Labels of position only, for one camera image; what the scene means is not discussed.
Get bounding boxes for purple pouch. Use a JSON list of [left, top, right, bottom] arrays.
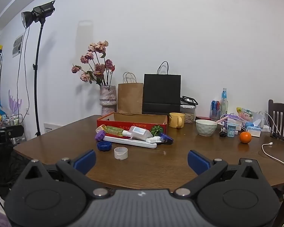
[[224, 113, 245, 124]]

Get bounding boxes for white tape roll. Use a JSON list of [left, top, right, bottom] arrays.
[[114, 147, 129, 160]]

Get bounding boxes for white plastic bottle green label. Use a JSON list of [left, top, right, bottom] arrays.
[[122, 126, 154, 141]]

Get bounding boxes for blue soda can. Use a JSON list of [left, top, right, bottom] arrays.
[[210, 100, 221, 121]]

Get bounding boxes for white bowl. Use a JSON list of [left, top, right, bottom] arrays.
[[195, 119, 218, 137]]

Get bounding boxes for black light cable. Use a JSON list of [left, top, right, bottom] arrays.
[[16, 27, 31, 124]]

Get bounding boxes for red cardboard box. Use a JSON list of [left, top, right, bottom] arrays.
[[97, 112, 168, 136]]

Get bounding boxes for dark wooden chair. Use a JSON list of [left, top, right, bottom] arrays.
[[268, 99, 284, 145]]

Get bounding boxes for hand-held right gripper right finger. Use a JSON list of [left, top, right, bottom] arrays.
[[173, 150, 261, 198]]

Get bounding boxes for brown paper bag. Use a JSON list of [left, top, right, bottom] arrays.
[[118, 72, 144, 114]]

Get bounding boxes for blue tissue pack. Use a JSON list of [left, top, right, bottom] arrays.
[[246, 122, 262, 138]]

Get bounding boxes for mottled pink ceramic vase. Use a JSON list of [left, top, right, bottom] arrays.
[[99, 85, 117, 117]]

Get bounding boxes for pink spoon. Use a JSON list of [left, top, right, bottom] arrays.
[[212, 115, 230, 125]]

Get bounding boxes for white long plastic tray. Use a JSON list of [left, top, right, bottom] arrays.
[[104, 136, 158, 149]]

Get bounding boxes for green striped ball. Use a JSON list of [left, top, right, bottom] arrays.
[[151, 124, 164, 137]]

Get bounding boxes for colourful snack packet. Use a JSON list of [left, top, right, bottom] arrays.
[[236, 107, 254, 121]]

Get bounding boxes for white charging cable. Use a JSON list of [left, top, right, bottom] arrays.
[[262, 142, 284, 169]]

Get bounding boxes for purple wall decoration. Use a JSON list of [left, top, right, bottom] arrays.
[[8, 89, 22, 117]]

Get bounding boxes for cluttered storage rack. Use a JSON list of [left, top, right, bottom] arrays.
[[0, 100, 26, 145]]

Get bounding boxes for orange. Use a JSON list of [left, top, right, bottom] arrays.
[[239, 131, 252, 144]]

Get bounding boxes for black paper bag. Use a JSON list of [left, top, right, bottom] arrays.
[[142, 61, 182, 114]]

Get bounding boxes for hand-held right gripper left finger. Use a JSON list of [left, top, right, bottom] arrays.
[[24, 149, 110, 198]]

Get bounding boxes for black studio light on stand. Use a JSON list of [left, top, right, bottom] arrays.
[[21, 0, 56, 137]]

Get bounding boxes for wall poster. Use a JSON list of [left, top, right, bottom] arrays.
[[12, 35, 24, 58]]

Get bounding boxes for purple bottle cap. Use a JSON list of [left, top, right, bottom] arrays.
[[95, 131, 107, 142]]

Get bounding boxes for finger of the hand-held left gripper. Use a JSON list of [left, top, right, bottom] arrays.
[[0, 125, 24, 138]]

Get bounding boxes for dried pink flowers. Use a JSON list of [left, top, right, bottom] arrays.
[[71, 40, 116, 87]]

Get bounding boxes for blue bottle cap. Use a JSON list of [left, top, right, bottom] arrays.
[[97, 141, 112, 152]]

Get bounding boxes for clear food container black lid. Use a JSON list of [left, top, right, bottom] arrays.
[[179, 96, 199, 124]]

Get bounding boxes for green clear plastic bottle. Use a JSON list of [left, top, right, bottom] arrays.
[[102, 125, 125, 137]]

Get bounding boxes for clear glass bottle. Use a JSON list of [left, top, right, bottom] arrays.
[[219, 88, 229, 121]]

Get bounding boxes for yellow mug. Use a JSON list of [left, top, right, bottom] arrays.
[[169, 112, 186, 129]]

